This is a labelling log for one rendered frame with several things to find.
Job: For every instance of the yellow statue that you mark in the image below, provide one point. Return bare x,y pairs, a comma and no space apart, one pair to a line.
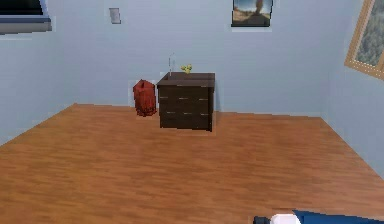
187,68

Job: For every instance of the dark brown chest of drawers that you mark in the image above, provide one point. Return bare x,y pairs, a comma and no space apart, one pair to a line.
185,103

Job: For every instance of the red bin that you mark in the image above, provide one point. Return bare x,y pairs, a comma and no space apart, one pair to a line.
144,97

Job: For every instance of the clear glass vase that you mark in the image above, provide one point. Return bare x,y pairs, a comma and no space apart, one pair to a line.
171,65

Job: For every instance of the dark framed picture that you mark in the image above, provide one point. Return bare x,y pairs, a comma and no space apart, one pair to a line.
252,13

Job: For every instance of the wooden framed picture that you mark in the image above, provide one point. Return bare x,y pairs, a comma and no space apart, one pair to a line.
367,36

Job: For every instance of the grey framed window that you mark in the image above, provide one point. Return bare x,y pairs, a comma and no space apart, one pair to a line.
23,16

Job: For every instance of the grey light switch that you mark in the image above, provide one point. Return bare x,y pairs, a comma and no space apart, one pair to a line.
115,15

